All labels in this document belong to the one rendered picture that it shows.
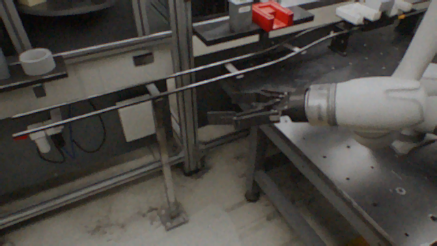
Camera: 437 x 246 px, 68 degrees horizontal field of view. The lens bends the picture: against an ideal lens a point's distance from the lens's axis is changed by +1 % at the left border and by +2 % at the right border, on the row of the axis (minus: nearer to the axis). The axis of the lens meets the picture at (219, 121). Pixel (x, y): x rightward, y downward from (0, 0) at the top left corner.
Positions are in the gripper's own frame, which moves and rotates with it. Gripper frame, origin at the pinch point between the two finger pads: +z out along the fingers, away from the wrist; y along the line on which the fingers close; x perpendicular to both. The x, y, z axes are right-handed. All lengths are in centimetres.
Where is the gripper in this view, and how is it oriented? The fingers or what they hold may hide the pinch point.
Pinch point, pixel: (224, 107)
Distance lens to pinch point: 78.9
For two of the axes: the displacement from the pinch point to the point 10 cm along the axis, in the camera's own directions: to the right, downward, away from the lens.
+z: -8.9, 0.0, 4.6
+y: -4.2, 4.1, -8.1
